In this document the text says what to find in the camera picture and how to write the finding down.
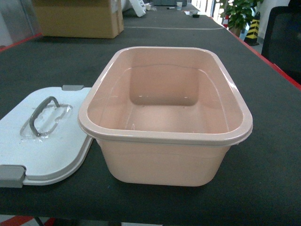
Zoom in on pink plastic storage box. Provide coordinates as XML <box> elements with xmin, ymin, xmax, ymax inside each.
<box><xmin>78</xmin><ymin>46</ymin><xmax>253</xmax><ymax>186</ymax></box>

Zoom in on white foam block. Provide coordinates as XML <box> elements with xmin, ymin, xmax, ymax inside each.
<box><xmin>121</xmin><ymin>0</ymin><xmax>146</xmax><ymax>17</ymax></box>

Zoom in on green potted plant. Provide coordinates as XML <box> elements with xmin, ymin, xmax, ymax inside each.
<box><xmin>222</xmin><ymin>0</ymin><xmax>264</xmax><ymax>37</ymax></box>

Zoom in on yellow black striped bollard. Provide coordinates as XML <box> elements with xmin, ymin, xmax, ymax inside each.
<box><xmin>244</xmin><ymin>12</ymin><xmax>261</xmax><ymax>46</ymax></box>

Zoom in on white box lid grey handle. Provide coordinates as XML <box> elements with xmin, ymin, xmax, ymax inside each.
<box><xmin>0</xmin><ymin>85</ymin><xmax>92</xmax><ymax>188</ymax></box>

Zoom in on dark grey table mat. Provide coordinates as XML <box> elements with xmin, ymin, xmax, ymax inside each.
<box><xmin>0</xmin><ymin>8</ymin><xmax>301</xmax><ymax>226</ymax></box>

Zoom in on red white traffic cone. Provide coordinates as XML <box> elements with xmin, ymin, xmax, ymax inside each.
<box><xmin>222</xmin><ymin>15</ymin><xmax>230</xmax><ymax>29</ymax></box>

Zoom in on brown cardboard box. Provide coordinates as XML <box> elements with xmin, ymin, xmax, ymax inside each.
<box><xmin>32</xmin><ymin>0</ymin><xmax>124</xmax><ymax>39</ymax></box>

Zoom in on white paper cup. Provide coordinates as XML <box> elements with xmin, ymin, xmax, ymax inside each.
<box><xmin>176</xmin><ymin>1</ymin><xmax>182</xmax><ymax>11</ymax></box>

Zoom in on black office chair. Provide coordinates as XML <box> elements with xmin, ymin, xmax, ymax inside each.
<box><xmin>261</xmin><ymin>6</ymin><xmax>301</xmax><ymax>84</ymax></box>

